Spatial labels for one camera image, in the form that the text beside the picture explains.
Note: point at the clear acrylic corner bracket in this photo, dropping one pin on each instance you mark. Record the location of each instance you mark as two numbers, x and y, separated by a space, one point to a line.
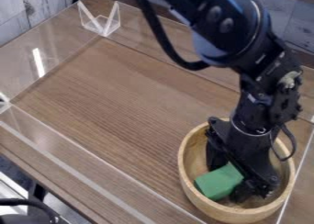
101 25

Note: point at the clear acrylic barrier wall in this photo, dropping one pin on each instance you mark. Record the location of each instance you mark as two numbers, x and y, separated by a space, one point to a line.
104 123

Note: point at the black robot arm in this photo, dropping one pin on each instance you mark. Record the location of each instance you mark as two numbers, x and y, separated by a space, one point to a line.
233 37

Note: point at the black stand with cable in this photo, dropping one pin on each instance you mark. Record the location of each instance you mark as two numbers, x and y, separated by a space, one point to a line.
22 210

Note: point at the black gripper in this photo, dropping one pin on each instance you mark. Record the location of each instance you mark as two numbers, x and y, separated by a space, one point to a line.
247 152

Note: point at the green rectangular block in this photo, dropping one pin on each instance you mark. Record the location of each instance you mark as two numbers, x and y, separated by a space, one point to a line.
215 184

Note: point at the wooden bowl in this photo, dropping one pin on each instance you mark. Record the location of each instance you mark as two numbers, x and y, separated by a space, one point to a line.
249 212

